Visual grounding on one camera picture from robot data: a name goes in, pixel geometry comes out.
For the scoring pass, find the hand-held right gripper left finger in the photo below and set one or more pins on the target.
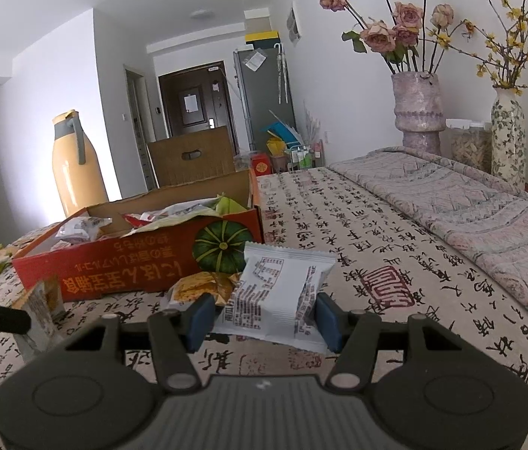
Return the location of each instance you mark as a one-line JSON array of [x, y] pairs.
[[198, 318]]

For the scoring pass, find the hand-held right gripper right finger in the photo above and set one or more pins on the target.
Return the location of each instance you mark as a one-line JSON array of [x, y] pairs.
[[329, 321]]

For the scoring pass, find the tan snack packet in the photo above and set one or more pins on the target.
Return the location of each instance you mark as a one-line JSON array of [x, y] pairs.
[[43, 304]]

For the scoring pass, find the white red-print snack packet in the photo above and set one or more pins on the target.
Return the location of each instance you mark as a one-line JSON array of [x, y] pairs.
[[278, 295]]

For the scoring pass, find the red cardboard box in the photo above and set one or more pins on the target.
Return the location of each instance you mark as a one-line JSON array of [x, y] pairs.
[[128, 272]]

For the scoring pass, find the pile of mixed snacks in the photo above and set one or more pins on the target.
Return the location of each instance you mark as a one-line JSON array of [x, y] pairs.
[[81, 229]]

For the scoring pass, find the yellow snack packet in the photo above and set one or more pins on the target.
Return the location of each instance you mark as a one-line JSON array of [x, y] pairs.
[[200, 288]]

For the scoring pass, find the brown chair back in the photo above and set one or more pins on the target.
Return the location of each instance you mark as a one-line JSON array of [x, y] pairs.
[[189, 164]]

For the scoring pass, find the yellow thermos jug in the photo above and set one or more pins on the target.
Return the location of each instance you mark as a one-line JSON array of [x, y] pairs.
[[76, 173]]

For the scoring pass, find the red carton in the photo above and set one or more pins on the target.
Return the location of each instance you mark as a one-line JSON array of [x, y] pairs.
[[260, 165]]

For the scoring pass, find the grey quilted blanket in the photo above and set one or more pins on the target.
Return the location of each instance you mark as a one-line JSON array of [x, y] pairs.
[[456, 206]]

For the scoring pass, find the yellow bag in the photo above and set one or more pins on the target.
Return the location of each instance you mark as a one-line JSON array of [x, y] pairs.
[[275, 147]]

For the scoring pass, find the dark brown door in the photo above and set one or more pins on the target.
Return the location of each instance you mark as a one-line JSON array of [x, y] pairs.
[[198, 122]]

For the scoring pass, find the pale dried flower bunch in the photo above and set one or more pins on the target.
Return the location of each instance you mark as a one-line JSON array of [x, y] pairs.
[[313, 124]]

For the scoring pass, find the white paper notice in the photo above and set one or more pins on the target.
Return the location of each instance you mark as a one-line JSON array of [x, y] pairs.
[[190, 103]]

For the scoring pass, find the grey refrigerator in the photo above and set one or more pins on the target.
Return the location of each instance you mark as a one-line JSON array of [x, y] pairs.
[[264, 98]]

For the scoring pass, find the pink textured vase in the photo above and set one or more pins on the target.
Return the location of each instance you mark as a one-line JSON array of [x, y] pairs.
[[418, 108]]

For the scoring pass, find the white folded umbrella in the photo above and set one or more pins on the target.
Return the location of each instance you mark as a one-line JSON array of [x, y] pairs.
[[281, 72]]

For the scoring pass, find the floral ceramic vase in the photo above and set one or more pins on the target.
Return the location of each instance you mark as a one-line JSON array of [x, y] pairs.
[[507, 140]]

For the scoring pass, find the white paper sheet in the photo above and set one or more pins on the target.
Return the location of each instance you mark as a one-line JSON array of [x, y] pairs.
[[255, 61]]

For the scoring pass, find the pink rose bouquet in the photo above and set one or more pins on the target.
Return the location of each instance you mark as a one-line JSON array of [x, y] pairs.
[[378, 35]]

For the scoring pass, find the yellow box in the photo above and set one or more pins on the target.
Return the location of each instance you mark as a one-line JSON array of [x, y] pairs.
[[264, 36]]

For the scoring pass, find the round ceiling light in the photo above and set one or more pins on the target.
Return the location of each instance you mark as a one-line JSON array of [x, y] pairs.
[[203, 15]]

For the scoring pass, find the yellow blossom branches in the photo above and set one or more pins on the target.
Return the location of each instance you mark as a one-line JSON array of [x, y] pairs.
[[519, 14]]

